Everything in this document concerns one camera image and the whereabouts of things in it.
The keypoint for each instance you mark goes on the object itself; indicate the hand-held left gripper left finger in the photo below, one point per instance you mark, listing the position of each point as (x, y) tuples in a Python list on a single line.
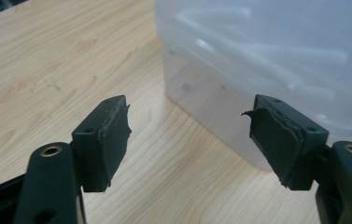
[(102, 146)]

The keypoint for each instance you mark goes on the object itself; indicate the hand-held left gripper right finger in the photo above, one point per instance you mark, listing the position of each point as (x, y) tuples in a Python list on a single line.
[(285, 146)]

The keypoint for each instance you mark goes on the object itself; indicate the clear plastic storage box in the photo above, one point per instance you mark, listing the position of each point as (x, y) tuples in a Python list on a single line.
[(257, 56)]

